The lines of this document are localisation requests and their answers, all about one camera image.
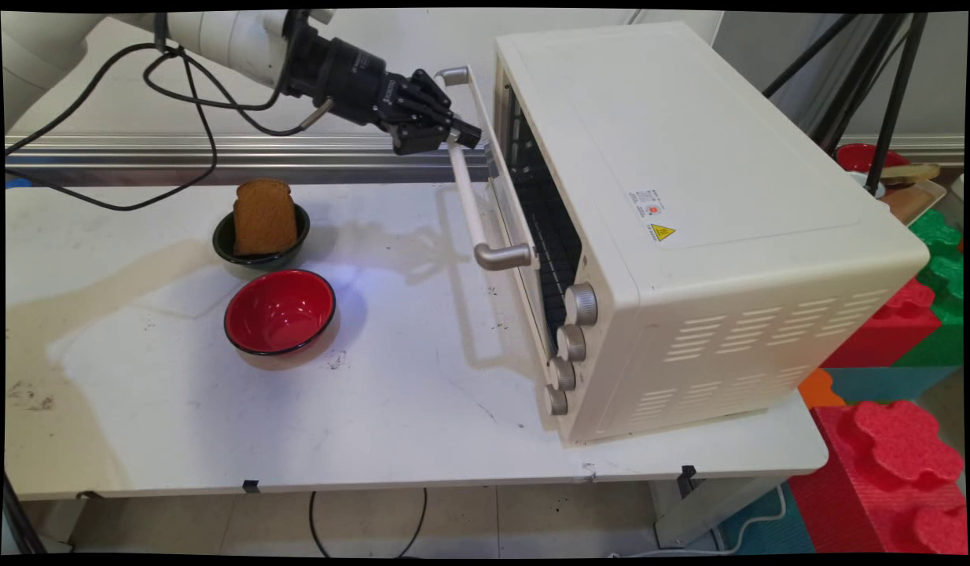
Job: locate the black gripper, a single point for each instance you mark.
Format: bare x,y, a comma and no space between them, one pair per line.
343,75

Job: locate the brown toast slice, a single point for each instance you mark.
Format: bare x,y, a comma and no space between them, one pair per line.
265,216

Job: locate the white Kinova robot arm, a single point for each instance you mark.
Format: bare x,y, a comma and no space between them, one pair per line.
218,35

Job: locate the dark green bowl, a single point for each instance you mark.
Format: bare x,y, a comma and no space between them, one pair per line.
253,261

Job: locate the white label sticker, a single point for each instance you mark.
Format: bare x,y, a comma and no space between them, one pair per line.
648,204

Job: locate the large silver oven knob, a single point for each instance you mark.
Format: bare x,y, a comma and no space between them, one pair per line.
583,304

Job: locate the red bowl with black rim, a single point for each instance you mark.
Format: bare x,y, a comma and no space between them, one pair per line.
281,310

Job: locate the yellow warning sticker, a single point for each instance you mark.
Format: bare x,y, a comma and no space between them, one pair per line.
663,233

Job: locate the cream toaster oven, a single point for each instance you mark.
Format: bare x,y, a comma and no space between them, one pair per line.
729,157

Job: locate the small red background bowl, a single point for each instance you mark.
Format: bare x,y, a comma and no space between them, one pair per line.
853,157

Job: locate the large black table clip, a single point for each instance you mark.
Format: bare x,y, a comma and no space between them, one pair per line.
688,478

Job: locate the black tripod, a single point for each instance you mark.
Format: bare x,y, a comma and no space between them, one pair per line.
898,94

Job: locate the orange foam block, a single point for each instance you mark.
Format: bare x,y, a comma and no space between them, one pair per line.
819,389

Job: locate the white table leg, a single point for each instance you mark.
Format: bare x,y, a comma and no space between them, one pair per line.
697,511

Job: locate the tan bread piece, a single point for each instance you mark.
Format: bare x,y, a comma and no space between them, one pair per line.
913,173

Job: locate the beige plastic tray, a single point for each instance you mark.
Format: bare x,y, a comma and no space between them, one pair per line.
913,200

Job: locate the small red foam block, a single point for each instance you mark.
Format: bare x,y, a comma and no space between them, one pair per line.
886,330

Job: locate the teal foam block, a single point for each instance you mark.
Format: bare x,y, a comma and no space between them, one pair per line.
894,384

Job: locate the green foam block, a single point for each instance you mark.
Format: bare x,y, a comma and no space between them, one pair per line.
945,275

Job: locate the large red foam block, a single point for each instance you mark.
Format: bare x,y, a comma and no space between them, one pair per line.
886,479

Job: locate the aluminium rail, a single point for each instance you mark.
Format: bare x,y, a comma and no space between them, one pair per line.
312,157

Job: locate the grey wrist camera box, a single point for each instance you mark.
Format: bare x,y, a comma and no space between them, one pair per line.
321,15

